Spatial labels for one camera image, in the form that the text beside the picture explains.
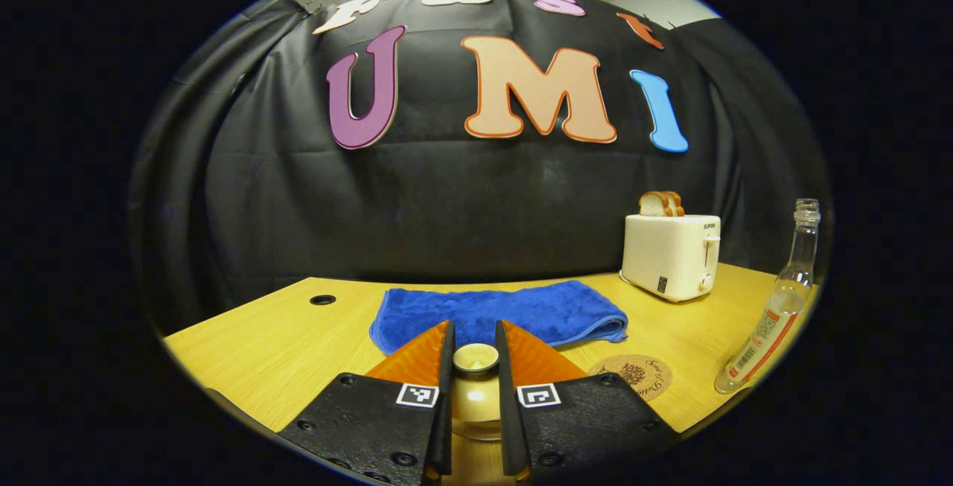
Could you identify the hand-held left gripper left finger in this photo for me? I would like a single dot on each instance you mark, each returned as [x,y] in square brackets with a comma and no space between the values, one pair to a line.
[447,411]

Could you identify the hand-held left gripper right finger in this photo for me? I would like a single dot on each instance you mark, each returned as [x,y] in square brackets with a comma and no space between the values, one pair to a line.
[510,426]

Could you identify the beige teacup lid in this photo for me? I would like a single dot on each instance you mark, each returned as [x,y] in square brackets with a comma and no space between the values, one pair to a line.
[476,397]

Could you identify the round cork coaster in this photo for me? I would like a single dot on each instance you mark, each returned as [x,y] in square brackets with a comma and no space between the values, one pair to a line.
[644,374]

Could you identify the clear plastic water bottle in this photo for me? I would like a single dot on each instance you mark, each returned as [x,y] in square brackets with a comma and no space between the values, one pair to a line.
[774,315]

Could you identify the blue folded towel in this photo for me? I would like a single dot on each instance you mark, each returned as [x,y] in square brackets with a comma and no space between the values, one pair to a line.
[484,307]

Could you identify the black backdrop cloth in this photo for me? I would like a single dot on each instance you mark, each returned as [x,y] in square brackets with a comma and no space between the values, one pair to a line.
[447,210]

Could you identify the white toaster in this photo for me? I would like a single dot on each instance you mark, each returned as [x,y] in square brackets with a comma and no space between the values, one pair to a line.
[666,255]

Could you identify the toast bread slice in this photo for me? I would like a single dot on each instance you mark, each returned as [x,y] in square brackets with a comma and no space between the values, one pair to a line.
[677,203]
[654,205]

